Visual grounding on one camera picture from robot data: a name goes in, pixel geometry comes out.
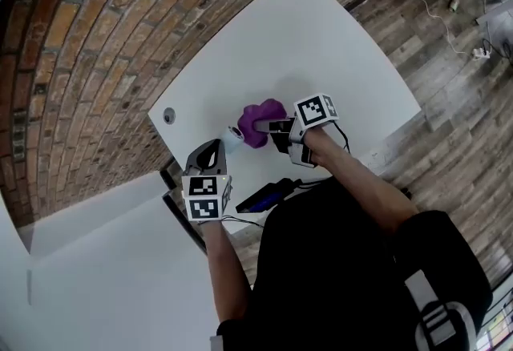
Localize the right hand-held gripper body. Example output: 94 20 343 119
287 92 340 169

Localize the white floor cable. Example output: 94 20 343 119
414 0 470 56

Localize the person's right forearm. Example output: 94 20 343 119
304 128 420 236

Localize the purple cleaning cloth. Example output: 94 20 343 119
236 99 288 150

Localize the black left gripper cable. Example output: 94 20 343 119
221 215 265 228

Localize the person's left forearm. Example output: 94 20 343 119
202 220 253 325

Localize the grey harness strap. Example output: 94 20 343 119
403 269 478 351

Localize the white table with black edge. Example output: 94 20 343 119
0 171 220 351

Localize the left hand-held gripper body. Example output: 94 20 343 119
180 175 234 224

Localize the black electronics box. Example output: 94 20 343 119
235 177 304 215

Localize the white wire rack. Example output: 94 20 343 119
476 288 513 351

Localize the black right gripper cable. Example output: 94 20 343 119
332 120 352 154

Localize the person's black shirt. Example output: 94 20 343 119
210 176 494 351

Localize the black floor cable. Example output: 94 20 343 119
480 36 513 62

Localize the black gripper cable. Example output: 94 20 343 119
221 215 265 228
332 120 352 154

